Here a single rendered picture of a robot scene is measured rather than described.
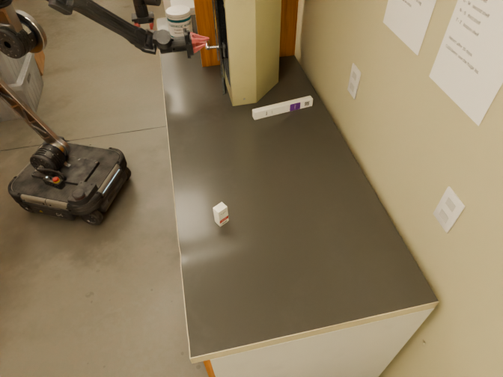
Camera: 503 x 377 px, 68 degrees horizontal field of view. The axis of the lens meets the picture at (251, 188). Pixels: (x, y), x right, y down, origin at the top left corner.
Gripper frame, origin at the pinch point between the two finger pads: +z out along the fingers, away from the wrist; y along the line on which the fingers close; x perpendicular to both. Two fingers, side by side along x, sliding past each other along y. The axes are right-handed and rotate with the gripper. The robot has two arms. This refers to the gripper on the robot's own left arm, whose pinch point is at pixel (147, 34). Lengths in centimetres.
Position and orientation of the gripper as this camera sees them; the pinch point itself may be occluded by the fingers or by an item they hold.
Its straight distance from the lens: 202.4
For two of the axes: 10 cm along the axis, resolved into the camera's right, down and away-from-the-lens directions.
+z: 0.1, 6.6, 7.5
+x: -2.1, -7.3, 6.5
